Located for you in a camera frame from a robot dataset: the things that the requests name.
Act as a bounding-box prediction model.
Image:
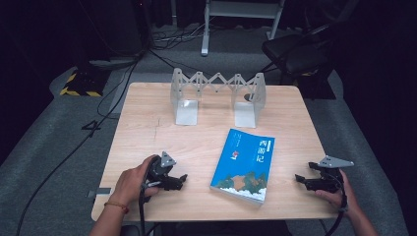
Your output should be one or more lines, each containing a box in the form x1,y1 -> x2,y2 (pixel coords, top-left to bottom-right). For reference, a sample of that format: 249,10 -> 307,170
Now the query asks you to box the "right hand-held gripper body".
307,154 -> 355,195

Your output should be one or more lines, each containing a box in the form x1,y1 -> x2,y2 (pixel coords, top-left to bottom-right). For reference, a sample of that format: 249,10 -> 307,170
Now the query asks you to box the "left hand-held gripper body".
143,150 -> 181,193

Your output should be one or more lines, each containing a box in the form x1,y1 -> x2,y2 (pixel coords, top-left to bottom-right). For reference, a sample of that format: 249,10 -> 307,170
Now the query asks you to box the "blue paperback book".
209,128 -> 276,207

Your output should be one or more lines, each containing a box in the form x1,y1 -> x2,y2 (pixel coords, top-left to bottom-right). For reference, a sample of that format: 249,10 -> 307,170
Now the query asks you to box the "person's right hand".
315,168 -> 360,214

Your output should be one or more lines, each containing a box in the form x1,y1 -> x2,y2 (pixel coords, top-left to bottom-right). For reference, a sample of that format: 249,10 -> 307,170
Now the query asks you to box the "person's left hand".
109,154 -> 161,207

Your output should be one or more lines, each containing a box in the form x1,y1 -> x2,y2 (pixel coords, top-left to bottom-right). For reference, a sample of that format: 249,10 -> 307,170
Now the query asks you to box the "grey tape strip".
86,187 -> 113,199

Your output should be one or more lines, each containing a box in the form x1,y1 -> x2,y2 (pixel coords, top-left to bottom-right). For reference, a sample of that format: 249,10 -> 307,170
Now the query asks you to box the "white extendable bookend rack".
169,67 -> 268,129

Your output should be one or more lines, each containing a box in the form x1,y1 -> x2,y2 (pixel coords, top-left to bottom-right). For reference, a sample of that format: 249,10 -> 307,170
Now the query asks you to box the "black yellow striped base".
59,67 -> 112,98

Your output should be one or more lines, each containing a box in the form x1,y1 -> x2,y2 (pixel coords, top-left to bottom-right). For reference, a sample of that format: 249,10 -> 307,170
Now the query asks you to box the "black office chair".
261,22 -> 338,100

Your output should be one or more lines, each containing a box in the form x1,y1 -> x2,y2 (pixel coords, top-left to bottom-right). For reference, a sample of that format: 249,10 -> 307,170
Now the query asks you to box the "dark cabinet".
77,0 -> 153,65

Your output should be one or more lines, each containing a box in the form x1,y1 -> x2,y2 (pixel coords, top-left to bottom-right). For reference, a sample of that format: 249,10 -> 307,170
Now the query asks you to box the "white metal stand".
200,0 -> 286,58

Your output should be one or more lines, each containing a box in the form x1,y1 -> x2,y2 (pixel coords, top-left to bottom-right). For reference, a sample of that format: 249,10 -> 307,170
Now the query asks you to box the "grey wrist strap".
338,193 -> 350,212

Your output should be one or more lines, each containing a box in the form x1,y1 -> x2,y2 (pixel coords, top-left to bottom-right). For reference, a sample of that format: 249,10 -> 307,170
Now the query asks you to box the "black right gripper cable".
323,171 -> 349,236

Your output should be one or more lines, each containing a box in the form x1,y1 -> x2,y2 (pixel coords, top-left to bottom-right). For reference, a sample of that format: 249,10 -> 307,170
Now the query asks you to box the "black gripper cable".
323,171 -> 349,236
137,156 -> 155,236

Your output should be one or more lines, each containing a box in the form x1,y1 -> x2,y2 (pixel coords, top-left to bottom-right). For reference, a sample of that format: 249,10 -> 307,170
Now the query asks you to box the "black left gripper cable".
137,156 -> 155,236

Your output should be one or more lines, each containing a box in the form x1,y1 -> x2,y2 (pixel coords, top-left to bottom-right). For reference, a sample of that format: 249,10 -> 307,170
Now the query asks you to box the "red string bracelet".
103,201 -> 130,214

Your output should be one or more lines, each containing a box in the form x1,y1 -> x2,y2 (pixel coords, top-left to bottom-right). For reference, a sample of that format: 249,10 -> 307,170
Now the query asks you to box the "long black floor cable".
15,60 -> 141,236

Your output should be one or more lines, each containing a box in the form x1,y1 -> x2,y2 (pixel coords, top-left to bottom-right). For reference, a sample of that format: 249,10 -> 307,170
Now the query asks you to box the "bundle of floor cables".
149,21 -> 212,52

